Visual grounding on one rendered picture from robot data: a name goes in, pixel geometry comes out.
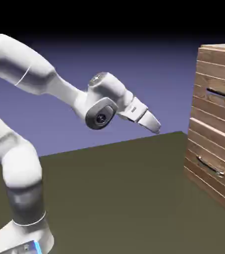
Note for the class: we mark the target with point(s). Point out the wooden cabinet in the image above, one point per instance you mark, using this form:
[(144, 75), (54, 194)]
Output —
[(213, 123)]

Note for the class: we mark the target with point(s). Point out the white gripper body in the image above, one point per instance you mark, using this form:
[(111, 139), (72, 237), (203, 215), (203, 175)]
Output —
[(149, 120)]

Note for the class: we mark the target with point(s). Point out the wooden drawer front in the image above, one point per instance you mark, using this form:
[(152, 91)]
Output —
[(203, 146), (209, 79)]

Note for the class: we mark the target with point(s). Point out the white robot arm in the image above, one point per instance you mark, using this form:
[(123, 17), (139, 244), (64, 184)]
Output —
[(45, 79)]

